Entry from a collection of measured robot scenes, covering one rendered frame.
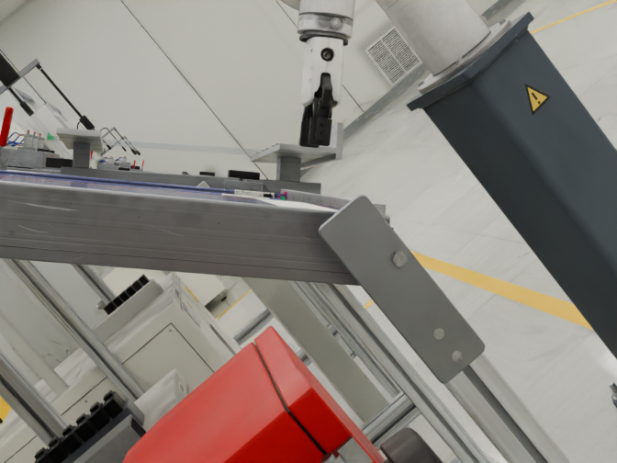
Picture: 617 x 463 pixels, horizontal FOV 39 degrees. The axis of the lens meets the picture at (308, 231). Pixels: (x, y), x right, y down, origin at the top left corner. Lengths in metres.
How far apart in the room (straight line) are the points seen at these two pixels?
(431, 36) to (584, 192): 0.36
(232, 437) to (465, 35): 1.21
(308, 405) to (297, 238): 0.43
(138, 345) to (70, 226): 1.50
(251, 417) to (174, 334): 1.89
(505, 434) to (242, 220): 0.29
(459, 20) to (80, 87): 7.57
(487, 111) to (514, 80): 0.07
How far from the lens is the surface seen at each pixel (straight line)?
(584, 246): 1.54
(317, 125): 1.29
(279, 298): 1.66
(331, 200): 0.97
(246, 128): 8.87
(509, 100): 1.47
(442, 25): 1.48
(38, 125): 5.76
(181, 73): 8.88
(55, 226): 0.74
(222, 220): 0.73
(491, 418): 0.77
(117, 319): 2.56
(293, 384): 0.33
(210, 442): 0.35
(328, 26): 1.33
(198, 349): 2.23
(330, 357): 1.69
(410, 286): 0.72
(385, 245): 0.71
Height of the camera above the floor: 0.87
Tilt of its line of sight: 9 degrees down
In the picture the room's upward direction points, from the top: 39 degrees counter-clockwise
